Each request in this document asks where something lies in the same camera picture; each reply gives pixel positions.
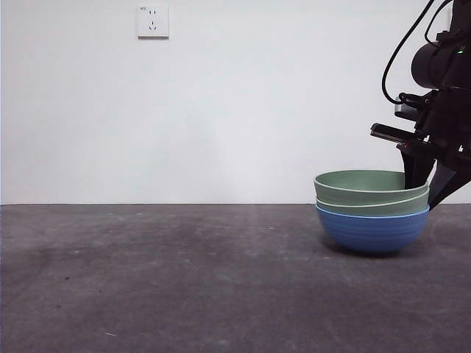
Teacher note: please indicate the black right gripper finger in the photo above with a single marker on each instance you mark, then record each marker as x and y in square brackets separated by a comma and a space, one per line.
[416, 169]
[443, 182]

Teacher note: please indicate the green ribbed bowl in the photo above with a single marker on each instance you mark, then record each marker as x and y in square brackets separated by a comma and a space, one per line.
[353, 193]
[368, 210]

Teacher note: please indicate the blue ribbed bowl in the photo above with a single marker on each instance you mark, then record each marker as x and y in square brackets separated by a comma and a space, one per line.
[371, 235]

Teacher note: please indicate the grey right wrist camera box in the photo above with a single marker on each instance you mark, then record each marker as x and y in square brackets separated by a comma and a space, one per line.
[401, 108]

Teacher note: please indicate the white wall socket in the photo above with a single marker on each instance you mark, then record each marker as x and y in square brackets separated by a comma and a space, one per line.
[153, 22]

